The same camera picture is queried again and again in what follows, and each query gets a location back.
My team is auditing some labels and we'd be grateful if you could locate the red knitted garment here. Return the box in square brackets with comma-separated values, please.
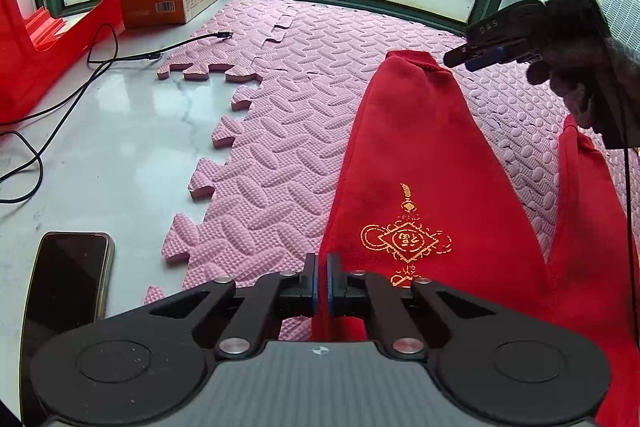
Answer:
[319, 51, 639, 426]

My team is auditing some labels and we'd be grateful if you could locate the black smartphone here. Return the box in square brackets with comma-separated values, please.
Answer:
[20, 232, 115, 426]

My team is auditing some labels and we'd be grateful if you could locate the pink foam puzzle mat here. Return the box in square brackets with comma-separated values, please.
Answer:
[143, 0, 640, 343]

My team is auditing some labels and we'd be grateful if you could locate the red plastic stool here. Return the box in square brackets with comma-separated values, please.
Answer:
[1, 0, 122, 122]

